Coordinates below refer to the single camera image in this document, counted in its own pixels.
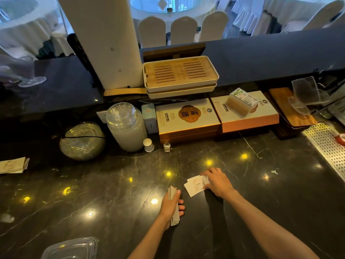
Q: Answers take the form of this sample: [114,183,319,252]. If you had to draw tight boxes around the perforated metal drain tray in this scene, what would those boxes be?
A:
[302,122,345,184]

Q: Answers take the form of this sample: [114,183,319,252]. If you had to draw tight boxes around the white printed paper card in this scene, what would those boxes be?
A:
[184,175,211,198]

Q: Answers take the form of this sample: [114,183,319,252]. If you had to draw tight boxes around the pile of beige napkins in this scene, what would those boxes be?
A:
[0,156,30,175]

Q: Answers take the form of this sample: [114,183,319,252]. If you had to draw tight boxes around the person's right hand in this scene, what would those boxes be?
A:
[201,167,236,200]

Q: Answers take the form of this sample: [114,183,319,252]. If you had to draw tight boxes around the person's left hand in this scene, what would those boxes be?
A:
[158,189,186,229]

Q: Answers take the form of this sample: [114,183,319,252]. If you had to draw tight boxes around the round table white cloth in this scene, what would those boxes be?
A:
[0,0,74,60]

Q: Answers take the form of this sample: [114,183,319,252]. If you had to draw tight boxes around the clear wine glass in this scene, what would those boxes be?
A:
[0,54,47,88]

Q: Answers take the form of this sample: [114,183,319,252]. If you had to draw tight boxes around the person's right forearm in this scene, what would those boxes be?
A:
[223,190,320,259]

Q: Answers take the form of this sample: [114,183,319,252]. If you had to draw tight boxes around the white tea tray wooden slats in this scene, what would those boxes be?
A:
[142,56,219,93]

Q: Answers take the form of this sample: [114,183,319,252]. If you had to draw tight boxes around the white covered chair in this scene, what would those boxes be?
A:
[170,16,198,46]
[195,11,229,43]
[281,0,345,33]
[138,16,167,49]

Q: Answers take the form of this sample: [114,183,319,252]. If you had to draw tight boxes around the clear plastic toothpick box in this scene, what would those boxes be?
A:
[226,88,259,117]

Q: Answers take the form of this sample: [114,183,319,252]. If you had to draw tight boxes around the small light blue tin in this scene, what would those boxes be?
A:
[141,103,159,135]

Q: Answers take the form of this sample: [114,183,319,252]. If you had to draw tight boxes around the brown wooden tray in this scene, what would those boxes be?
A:
[269,87,318,128]

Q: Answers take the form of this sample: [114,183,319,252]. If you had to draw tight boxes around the brown wooden board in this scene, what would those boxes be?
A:
[142,43,206,62]

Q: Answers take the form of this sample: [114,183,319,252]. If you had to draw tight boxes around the white gold gift box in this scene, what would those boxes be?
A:
[155,98,222,145]

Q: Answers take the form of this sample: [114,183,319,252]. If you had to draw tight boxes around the round table with glass turntable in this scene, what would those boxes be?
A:
[129,0,217,33]

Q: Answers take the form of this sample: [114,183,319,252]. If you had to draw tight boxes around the stack of white paper cards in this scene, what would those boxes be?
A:
[168,185,181,226]

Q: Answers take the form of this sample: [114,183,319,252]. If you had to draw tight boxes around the white pillar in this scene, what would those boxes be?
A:
[57,0,144,90]

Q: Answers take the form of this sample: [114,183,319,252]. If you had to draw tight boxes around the person's left forearm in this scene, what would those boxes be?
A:
[128,215,172,259]

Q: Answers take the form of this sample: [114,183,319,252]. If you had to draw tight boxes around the wooden strip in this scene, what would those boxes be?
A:
[103,87,148,97]

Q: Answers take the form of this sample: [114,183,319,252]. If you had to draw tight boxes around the small white bottle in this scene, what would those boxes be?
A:
[143,138,155,153]

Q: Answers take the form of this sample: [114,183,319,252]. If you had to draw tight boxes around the white orange gift box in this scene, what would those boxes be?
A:
[210,90,280,133]

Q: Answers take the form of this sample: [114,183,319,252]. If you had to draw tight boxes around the clear plastic container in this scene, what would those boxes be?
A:
[41,236,99,259]

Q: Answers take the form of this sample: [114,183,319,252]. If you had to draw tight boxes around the metal mesh rack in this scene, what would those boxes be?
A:
[327,97,345,126]

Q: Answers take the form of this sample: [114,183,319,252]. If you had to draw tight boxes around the large glass jar with lid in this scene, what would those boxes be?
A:
[106,102,148,153]

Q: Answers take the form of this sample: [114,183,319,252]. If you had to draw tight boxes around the clear glass pitcher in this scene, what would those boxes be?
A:
[287,76,331,116]

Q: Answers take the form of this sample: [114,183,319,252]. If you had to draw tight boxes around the round glass bowl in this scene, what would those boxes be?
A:
[59,121,106,162]

